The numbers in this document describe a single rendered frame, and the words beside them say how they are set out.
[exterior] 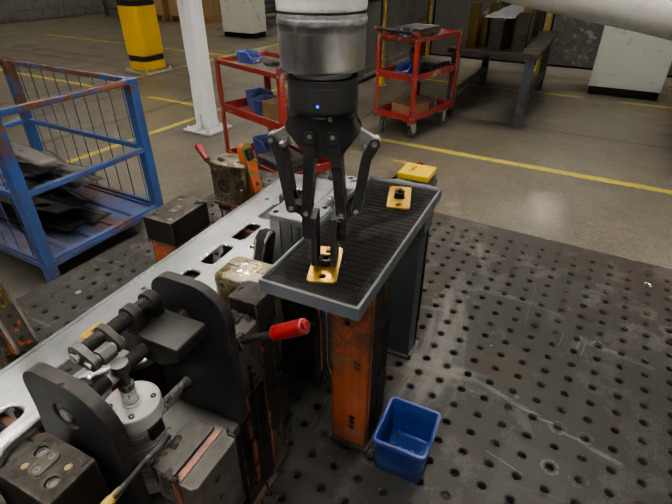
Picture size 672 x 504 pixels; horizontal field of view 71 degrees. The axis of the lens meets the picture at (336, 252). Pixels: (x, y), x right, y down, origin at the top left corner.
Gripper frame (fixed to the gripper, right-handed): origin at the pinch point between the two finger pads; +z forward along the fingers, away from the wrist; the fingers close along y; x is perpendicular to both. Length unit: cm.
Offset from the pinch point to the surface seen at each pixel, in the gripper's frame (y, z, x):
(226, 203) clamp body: 36, 26, -58
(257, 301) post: 9.6, 10.4, 1.0
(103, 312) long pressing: 38.6, 20.1, -4.6
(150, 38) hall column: 358, 71, -657
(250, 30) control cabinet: 311, 102, -1008
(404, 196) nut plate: -10.3, 3.8, -21.8
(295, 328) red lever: 1.7, 5.0, 11.9
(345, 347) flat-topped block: -2.2, 24.5, -6.1
